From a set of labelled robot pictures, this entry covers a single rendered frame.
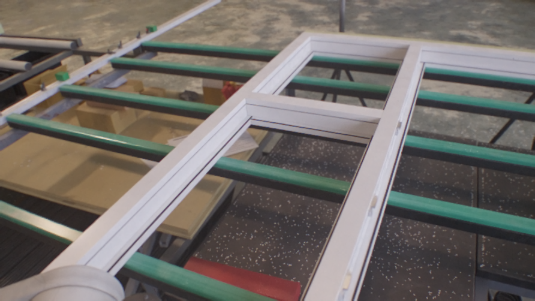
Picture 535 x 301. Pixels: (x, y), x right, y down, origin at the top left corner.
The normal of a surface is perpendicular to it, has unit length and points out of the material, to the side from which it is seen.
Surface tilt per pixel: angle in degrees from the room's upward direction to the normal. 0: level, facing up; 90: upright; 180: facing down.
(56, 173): 0
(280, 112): 90
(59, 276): 0
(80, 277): 24
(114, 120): 90
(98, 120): 90
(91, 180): 0
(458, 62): 90
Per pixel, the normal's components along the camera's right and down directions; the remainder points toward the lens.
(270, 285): -0.07, -0.83
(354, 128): -0.41, 0.53
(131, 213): 0.91, 0.18
